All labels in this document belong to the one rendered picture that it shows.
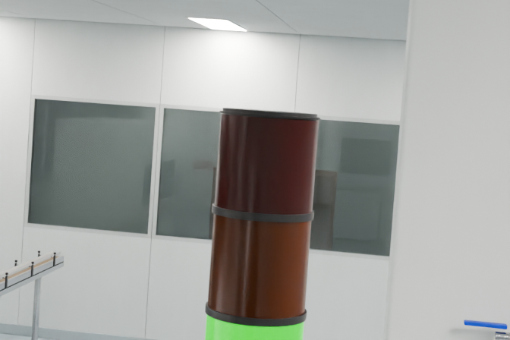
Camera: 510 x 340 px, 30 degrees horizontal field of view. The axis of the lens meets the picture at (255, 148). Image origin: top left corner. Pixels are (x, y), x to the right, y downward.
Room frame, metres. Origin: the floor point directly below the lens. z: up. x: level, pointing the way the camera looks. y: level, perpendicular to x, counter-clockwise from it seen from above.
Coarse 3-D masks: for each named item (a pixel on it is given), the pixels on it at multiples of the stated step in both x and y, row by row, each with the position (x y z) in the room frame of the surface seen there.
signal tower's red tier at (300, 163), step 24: (240, 120) 0.45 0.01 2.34; (264, 120) 0.45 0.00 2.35; (288, 120) 0.45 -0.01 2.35; (240, 144) 0.45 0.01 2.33; (264, 144) 0.45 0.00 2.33; (288, 144) 0.45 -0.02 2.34; (312, 144) 0.46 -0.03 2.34; (240, 168) 0.45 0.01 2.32; (264, 168) 0.45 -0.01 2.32; (288, 168) 0.45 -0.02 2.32; (312, 168) 0.46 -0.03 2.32; (216, 192) 0.46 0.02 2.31; (240, 192) 0.45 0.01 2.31; (264, 192) 0.45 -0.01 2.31; (288, 192) 0.45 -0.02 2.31; (312, 192) 0.46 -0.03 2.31
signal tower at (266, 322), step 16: (224, 112) 0.46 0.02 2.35; (240, 112) 0.45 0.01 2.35; (256, 112) 0.45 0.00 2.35; (272, 112) 0.45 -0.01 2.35; (288, 112) 0.46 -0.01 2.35; (224, 320) 0.45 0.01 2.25; (240, 320) 0.45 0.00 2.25; (256, 320) 0.45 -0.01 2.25; (272, 320) 0.45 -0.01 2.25; (288, 320) 0.45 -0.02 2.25; (304, 320) 0.46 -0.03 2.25
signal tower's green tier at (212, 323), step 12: (216, 324) 0.46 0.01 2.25; (228, 324) 0.45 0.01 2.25; (300, 324) 0.46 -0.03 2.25; (216, 336) 0.45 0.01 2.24; (228, 336) 0.45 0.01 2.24; (240, 336) 0.45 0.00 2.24; (252, 336) 0.45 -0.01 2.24; (264, 336) 0.45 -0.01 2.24; (276, 336) 0.45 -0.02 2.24; (288, 336) 0.45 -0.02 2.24; (300, 336) 0.46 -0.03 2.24
